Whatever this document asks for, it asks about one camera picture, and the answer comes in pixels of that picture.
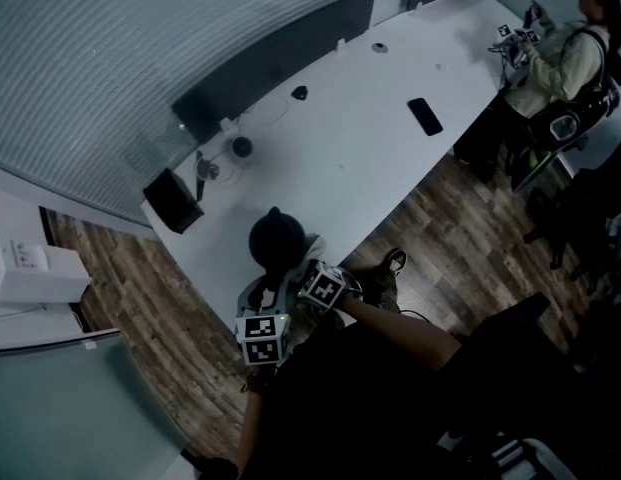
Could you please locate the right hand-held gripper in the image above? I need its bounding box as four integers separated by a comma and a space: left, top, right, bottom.
295, 259, 354, 313

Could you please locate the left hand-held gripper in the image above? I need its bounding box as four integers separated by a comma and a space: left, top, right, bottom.
234, 273, 298, 368

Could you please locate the white cloth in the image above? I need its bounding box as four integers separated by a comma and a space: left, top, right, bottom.
284, 234, 334, 289

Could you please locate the black kettle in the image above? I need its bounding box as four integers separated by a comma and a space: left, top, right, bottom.
248, 206, 311, 289

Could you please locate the person's left forearm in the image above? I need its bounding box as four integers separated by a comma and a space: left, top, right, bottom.
236, 365, 282, 472

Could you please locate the person's right forearm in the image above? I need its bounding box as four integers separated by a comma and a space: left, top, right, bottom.
334, 295, 462, 370

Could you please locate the person's khaki trouser leg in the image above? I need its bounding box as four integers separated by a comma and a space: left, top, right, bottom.
348, 265, 402, 315

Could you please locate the person's shoe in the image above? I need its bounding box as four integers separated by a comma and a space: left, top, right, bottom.
377, 247, 409, 282

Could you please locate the person's black shirt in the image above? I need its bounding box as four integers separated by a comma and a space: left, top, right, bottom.
259, 292, 621, 480

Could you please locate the black pen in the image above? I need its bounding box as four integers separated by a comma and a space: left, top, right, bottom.
193, 150, 207, 203

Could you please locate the dark desk organizer box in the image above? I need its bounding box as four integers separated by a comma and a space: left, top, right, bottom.
142, 167, 206, 235

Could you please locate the black smartphone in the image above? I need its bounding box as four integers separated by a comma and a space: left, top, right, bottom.
407, 96, 445, 138

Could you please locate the frosted glass door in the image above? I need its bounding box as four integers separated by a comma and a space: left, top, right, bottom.
0, 327, 191, 480

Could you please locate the long dark desk partition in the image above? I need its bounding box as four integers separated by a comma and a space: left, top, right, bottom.
170, 0, 376, 144

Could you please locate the white water dispenser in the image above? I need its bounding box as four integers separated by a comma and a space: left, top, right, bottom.
0, 235, 94, 305

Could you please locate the beaded bracelet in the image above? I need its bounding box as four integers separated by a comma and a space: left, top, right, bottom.
241, 366, 272, 395

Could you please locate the coiled white cable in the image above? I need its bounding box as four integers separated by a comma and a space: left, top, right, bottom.
197, 151, 242, 185

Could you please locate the white round camera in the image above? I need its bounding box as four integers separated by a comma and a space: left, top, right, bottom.
229, 136, 256, 166

